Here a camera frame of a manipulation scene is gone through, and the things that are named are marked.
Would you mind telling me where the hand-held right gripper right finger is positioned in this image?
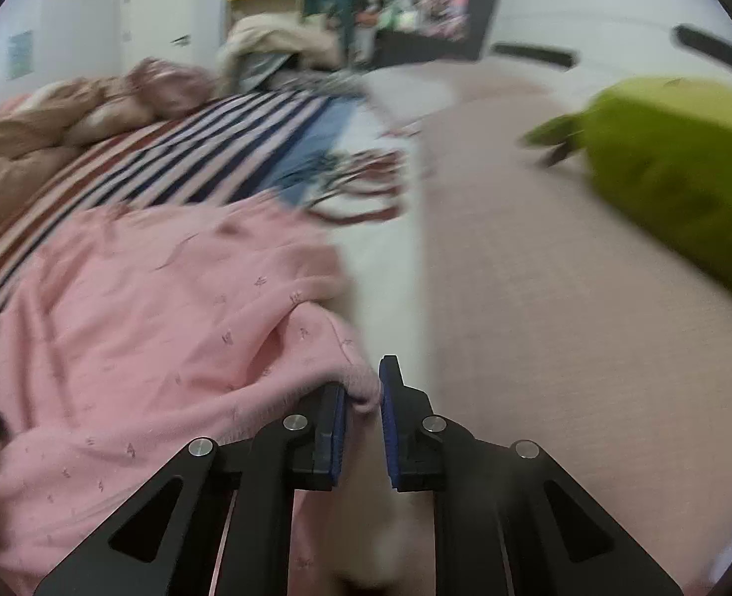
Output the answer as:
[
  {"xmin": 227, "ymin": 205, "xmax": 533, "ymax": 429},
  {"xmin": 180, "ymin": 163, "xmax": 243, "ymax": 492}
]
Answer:
[{"xmin": 379, "ymin": 354, "xmax": 685, "ymax": 596}]

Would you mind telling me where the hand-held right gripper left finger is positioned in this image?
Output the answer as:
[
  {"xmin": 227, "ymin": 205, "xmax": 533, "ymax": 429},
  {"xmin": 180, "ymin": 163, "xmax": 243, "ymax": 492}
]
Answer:
[{"xmin": 34, "ymin": 383, "xmax": 349, "ymax": 596}]

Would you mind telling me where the pink patterned garment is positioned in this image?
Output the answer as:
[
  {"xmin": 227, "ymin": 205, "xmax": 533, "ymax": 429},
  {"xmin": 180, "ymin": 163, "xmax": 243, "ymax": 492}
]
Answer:
[{"xmin": 0, "ymin": 194, "xmax": 385, "ymax": 596}]

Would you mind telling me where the pile of beige clothes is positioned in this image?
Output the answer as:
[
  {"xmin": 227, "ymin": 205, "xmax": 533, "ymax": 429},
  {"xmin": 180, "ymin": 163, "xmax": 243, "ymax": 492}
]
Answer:
[{"xmin": 216, "ymin": 12, "xmax": 343, "ymax": 95}]

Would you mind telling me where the white cloth with red print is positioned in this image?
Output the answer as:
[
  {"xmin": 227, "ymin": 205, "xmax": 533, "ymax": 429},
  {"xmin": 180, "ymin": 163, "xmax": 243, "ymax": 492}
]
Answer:
[{"xmin": 304, "ymin": 130, "xmax": 432, "ymax": 361}]

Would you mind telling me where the beige bed sheet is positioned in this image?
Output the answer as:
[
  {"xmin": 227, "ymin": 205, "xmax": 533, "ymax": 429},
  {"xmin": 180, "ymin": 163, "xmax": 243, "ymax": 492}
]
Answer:
[{"xmin": 335, "ymin": 61, "xmax": 732, "ymax": 596}]

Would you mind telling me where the brown comforter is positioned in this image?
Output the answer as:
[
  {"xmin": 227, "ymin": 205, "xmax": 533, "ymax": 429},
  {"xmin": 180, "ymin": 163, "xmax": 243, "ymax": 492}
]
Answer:
[{"xmin": 0, "ymin": 57, "xmax": 219, "ymax": 238}]

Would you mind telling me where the blue cloth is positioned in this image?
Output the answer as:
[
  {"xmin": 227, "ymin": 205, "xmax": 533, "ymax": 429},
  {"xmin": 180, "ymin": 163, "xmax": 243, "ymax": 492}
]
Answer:
[{"xmin": 265, "ymin": 96, "xmax": 368, "ymax": 203}]

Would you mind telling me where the striped blanket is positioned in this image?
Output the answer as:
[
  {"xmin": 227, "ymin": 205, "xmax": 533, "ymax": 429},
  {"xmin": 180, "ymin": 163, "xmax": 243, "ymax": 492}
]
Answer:
[{"xmin": 0, "ymin": 88, "xmax": 367, "ymax": 401}]

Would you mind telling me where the green plush toy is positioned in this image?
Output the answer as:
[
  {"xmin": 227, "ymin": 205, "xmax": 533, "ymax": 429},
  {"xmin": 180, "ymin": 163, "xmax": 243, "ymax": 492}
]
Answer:
[{"xmin": 520, "ymin": 76, "xmax": 732, "ymax": 327}]

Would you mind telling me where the dark bar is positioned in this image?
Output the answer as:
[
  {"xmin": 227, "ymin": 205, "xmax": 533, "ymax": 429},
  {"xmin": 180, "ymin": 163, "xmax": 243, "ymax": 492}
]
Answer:
[
  {"xmin": 489, "ymin": 42, "xmax": 576, "ymax": 71},
  {"xmin": 675, "ymin": 23, "xmax": 732, "ymax": 83}
]

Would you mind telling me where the white door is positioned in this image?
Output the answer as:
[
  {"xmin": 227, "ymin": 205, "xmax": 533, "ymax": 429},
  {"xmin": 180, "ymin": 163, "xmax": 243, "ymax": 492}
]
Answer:
[{"xmin": 120, "ymin": 0, "xmax": 197, "ymax": 67}]

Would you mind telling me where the large white cushion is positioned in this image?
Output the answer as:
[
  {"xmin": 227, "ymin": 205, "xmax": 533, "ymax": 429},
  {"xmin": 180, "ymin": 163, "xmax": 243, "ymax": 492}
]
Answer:
[{"xmin": 483, "ymin": 0, "xmax": 732, "ymax": 97}]

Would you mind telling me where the colourful wall poster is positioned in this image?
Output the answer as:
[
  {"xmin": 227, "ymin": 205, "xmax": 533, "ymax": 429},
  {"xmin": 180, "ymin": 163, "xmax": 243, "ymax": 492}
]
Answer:
[{"xmin": 411, "ymin": 0, "xmax": 474, "ymax": 39}]

